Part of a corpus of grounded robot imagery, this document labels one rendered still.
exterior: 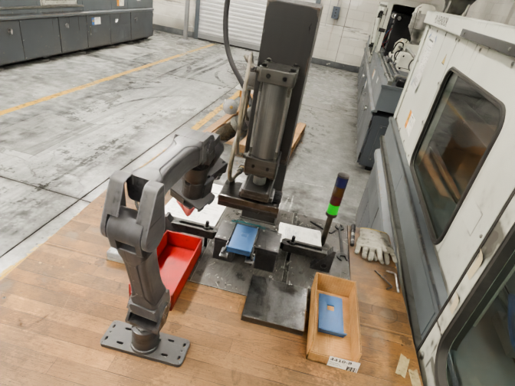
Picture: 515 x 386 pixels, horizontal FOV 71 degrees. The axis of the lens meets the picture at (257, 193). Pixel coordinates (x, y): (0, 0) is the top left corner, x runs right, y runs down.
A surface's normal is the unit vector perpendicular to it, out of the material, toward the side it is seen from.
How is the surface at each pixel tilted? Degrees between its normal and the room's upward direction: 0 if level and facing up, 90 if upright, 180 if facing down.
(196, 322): 0
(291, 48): 90
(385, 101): 90
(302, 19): 90
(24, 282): 0
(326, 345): 0
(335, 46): 90
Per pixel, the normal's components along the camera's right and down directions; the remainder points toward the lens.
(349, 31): -0.24, 0.47
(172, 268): 0.15, -0.85
